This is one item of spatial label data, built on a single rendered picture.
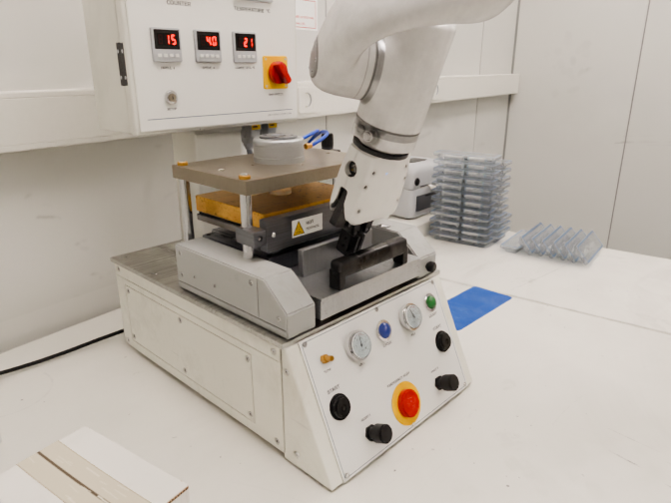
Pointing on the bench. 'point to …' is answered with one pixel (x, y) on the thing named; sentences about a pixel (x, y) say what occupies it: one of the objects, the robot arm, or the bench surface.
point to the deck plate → (160, 271)
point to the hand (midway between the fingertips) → (349, 242)
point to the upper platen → (301, 195)
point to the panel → (379, 374)
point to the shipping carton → (89, 475)
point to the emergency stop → (408, 403)
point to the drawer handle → (391, 249)
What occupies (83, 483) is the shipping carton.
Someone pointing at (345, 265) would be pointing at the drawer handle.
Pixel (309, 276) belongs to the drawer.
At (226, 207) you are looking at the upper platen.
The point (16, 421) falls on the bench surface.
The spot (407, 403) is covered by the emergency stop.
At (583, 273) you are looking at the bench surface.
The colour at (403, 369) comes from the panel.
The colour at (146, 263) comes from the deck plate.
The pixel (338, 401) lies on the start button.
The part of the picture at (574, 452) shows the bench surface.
